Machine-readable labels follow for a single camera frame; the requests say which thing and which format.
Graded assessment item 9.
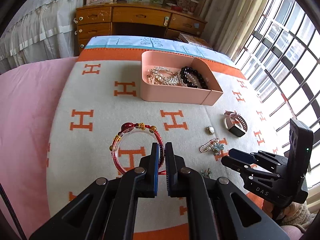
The window with metal grille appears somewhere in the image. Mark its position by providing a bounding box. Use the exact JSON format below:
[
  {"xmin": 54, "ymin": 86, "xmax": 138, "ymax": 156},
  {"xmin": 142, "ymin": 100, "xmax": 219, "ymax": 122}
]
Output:
[{"xmin": 235, "ymin": 0, "xmax": 319, "ymax": 188}]

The white orange H blanket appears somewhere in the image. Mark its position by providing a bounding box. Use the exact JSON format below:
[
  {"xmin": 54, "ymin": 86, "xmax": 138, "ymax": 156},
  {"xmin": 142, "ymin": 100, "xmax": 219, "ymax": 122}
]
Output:
[{"xmin": 47, "ymin": 48, "xmax": 282, "ymax": 215}]

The round pearl brooch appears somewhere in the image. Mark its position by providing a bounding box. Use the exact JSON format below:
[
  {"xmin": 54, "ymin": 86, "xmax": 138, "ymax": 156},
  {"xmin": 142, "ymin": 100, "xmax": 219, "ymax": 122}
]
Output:
[{"xmin": 206, "ymin": 126, "xmax": 215, "ymax": 134}]

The black bead bracelet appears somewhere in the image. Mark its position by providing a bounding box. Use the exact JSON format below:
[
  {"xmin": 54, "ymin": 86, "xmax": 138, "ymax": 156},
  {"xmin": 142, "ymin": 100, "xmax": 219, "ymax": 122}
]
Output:
[{"xmin": 179, "ymin": 66, "xmax": 209, "ymax": 90}]

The white lace covered furniture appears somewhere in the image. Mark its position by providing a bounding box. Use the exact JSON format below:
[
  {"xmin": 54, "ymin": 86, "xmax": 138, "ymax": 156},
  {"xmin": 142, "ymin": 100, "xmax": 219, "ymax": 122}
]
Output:
[{"xmin": 1, "ymin": 0, "xmax": 84, "ymax": 73}]

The wooden desk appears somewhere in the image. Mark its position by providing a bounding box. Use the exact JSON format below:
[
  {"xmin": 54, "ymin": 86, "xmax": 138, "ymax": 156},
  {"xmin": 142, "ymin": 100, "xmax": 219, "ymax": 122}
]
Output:
[{"xmin": 74, "ymin": 1, "xmax": 207, "ymax": 50}]

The pink jewelry tray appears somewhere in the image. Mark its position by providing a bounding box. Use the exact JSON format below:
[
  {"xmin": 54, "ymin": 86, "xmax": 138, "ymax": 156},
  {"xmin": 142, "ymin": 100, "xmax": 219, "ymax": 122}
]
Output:
[{"xmin": 140, "ymin": 51, "xmax": 223, "ymax": 106}]

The red beaded bangle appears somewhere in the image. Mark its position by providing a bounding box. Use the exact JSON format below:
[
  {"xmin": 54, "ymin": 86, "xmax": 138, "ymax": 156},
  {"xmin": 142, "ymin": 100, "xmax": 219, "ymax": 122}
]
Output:
[{"xmin": 109, "ymin": 122, "xmax": 165, "ymax": 176}]

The silver rhinestone hair comb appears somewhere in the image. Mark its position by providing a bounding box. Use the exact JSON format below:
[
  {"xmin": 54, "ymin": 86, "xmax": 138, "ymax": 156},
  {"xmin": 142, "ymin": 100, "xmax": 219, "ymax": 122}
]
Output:
[{"xmin": 147, "ymin": 66, "xmax": 181, "ymax": 86}]

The blue tree print cloth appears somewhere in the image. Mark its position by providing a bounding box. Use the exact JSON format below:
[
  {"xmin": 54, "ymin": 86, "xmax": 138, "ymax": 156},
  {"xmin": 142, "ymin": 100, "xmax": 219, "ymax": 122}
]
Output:
[{"xmin": 85, "ymin": 35, "xmax": 235, "ymax": 67}]

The cream curtain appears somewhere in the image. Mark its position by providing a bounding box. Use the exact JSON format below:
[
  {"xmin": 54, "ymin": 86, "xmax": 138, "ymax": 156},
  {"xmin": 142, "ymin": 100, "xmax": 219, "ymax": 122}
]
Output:
[{"xmin": 200, "ymin": 0, "xmax": 268, "ymax": 61}]

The pink bed sheet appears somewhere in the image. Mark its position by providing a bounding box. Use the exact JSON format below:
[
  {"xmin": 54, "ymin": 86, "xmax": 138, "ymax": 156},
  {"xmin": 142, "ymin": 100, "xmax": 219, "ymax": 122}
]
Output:
[{"xmin": 1, "ymin": 57, "xmax": 77, "ymax": 237}]

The blue flower hair clip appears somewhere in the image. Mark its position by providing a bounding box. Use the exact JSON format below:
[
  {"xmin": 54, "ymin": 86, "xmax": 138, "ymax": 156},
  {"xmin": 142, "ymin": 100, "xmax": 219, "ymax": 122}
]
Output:
[{"xmin": 201, "ymin": 168, "xmax": 212, "ymax": 179}]

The gold safety pin brooch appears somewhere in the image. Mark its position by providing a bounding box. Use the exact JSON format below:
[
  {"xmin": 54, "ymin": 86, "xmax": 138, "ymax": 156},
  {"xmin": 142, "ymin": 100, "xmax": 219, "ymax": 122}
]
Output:
[{"xmin": 199, "ymin": 138, "xmax": 219, "ymax": 153}]

